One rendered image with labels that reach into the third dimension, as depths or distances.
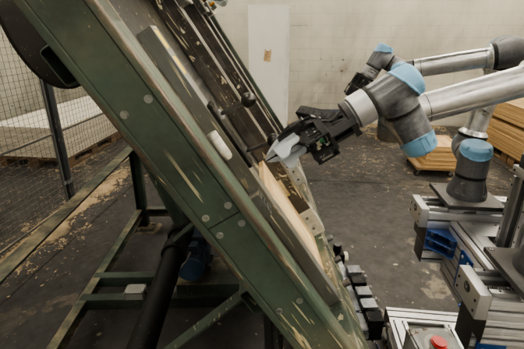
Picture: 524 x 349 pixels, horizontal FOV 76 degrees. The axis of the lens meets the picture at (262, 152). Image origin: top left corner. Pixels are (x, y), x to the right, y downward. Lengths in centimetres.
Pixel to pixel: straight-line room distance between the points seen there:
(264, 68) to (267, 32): 52
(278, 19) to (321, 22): 155
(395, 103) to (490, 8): 650
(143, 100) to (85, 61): 11
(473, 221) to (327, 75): 518
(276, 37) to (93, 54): 455
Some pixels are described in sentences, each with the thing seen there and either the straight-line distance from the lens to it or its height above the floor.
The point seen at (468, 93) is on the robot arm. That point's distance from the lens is 93.
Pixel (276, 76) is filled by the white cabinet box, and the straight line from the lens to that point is 513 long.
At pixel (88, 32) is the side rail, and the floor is 169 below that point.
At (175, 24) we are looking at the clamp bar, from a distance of 121.
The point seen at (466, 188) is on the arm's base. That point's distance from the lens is 161.
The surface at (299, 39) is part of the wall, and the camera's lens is 648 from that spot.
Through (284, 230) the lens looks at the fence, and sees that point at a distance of 98.
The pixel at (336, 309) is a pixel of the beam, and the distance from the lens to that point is 116.
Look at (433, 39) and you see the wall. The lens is 688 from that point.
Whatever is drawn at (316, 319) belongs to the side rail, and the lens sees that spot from 85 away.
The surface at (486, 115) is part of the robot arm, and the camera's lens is 169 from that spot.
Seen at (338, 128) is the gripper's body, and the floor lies 151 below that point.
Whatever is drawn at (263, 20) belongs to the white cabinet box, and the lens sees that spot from 512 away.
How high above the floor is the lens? 169
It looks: 20 degrees down
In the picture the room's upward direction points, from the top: straight up
